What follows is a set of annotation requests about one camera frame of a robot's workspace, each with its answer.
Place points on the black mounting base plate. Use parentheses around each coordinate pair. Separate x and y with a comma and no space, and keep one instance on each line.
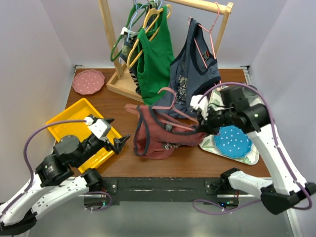
(162,189)

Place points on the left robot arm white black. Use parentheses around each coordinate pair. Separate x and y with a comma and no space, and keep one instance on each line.
(51,183)

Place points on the blue dotted plate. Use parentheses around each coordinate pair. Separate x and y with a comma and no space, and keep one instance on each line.
(232,142)

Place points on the pink wire hanger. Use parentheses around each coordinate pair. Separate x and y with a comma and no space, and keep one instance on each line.
(209,37)
(172,108)

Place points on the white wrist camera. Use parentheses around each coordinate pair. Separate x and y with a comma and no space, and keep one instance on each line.
(98,126)
(199,103)

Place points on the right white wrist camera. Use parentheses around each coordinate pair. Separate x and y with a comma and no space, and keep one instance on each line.
(199,103)

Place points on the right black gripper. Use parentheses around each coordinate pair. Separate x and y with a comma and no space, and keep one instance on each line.
(207,126)

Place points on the leaf pattern tray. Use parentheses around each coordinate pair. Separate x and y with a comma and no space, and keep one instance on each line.
(208,143)

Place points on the light blue hanger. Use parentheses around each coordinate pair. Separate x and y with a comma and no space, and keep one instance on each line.
(128,44)

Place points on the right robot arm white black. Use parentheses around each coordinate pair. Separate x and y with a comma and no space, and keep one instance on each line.
(287,187)

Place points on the wooden clothes rack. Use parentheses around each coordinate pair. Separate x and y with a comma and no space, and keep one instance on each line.
(121,82)

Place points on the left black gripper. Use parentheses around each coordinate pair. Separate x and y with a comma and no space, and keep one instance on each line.
(118,143)

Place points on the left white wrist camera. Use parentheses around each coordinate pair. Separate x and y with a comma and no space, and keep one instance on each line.
(98,126)

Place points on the pink dotted plate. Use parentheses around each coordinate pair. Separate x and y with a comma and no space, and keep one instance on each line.
(88,82)

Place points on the green tank top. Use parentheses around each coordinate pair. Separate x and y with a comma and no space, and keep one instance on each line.
(153,66)

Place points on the green hanger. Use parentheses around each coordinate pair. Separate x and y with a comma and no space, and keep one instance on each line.
(136,12)

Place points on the red tank top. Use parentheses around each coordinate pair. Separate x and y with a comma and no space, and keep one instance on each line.
(158,135)

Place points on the navy blue tank top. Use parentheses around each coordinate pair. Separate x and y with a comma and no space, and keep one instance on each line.
(178,78)

